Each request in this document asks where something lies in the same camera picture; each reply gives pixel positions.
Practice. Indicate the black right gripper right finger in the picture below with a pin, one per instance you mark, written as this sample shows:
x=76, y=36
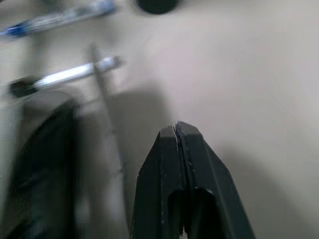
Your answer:
x=211, y=174

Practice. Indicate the black capped white marker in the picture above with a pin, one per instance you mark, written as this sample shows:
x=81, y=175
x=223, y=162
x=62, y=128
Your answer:
x=62, y=76

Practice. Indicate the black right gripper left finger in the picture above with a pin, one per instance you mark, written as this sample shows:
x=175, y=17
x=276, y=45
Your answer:
x=159, y=179

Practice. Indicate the black eyeglasses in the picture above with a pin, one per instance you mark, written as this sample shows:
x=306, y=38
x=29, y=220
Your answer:
x=47, y=159

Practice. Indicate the blue capped white marker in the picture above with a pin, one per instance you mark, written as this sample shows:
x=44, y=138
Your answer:
x=57, y=18

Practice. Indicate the round black object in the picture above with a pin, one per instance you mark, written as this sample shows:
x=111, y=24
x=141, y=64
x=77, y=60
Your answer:
x=156, y=5

